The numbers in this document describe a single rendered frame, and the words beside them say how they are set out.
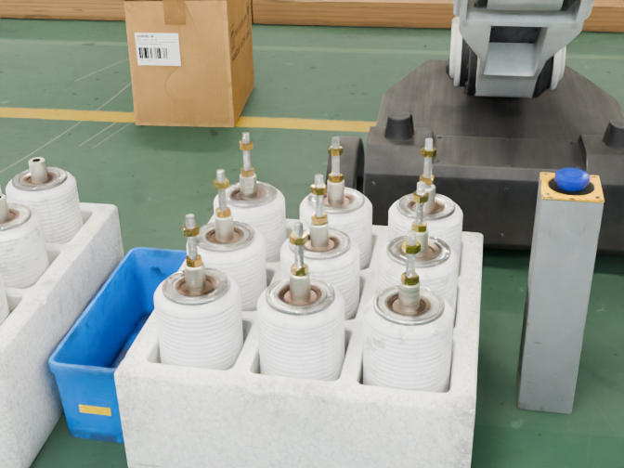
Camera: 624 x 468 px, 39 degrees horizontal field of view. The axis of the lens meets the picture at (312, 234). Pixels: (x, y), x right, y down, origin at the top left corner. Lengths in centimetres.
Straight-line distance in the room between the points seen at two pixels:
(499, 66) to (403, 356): 75
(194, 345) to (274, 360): 9
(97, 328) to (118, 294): 8
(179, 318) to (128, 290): 39
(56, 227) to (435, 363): 59
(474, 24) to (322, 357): 63
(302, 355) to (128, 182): 98
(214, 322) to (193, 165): 98
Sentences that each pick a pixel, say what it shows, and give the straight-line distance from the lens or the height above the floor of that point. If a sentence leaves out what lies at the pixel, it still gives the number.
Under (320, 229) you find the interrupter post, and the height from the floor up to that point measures 28.
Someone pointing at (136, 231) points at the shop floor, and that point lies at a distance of 168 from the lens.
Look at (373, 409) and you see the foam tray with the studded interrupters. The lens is 95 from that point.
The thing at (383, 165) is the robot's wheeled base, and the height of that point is 18.
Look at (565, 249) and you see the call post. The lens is 110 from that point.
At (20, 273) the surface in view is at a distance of 120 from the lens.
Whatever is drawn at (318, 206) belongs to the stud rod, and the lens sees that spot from 105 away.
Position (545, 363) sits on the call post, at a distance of 119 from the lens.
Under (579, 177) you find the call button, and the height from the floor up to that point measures 33.
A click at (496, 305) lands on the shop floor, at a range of 144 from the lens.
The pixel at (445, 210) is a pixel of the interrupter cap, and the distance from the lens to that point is 115.
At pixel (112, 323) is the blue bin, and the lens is 131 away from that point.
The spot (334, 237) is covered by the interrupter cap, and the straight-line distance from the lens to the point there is 108.
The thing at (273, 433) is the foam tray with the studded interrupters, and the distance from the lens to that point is 100.
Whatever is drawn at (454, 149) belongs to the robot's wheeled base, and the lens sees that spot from 150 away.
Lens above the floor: 77
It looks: 28 degrees down
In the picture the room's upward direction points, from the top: 1 degrees counter-clockwise
